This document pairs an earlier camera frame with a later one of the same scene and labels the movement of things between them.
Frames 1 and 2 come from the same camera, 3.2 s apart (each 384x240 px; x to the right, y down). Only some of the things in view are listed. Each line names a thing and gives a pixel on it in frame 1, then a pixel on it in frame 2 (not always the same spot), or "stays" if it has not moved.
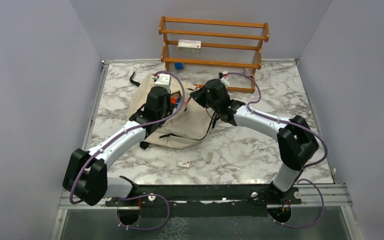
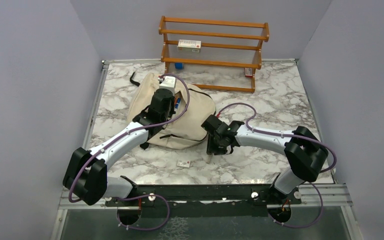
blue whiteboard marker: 177,101 stays
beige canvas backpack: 189,124 stays
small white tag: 183,163 stays
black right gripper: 198,96 -> 211,148
